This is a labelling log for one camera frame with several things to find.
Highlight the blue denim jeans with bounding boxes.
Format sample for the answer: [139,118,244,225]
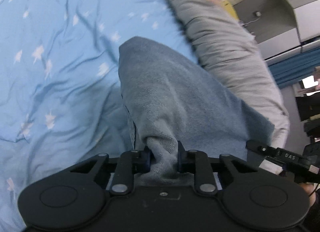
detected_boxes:
[118,37,274,186]

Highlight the blue curtain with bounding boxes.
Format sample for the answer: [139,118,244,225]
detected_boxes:
[269,48,320,89]

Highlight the light blue star bedsheet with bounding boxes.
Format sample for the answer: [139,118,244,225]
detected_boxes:
[1,0,197,231]

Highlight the grey wardrobe cabinet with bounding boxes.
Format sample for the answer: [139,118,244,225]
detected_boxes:
[234,0,319,65]

